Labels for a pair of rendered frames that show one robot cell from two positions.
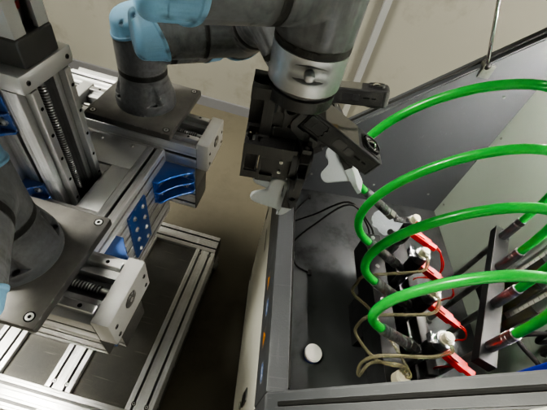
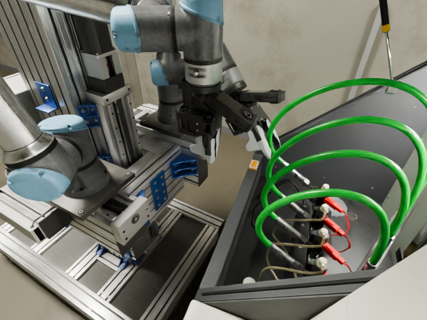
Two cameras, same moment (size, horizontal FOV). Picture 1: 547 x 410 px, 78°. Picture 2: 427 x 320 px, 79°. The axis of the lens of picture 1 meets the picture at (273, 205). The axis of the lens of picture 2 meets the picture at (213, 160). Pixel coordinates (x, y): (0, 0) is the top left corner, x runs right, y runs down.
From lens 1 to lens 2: 28 cm
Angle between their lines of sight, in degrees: 23
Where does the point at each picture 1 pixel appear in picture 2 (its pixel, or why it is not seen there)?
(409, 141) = (344, 143)
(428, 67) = not seen: hidden behind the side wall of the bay
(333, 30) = (199, 49)
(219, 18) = (147, 47)
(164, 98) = not seen: hidden behind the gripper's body
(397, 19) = (374, 69)
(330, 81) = (208, 75)
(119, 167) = (152, 152)
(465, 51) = not seen: outside the picture
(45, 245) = (97, 178)
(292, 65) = (188, 68)
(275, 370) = (209, 277)
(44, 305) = (89, 207)
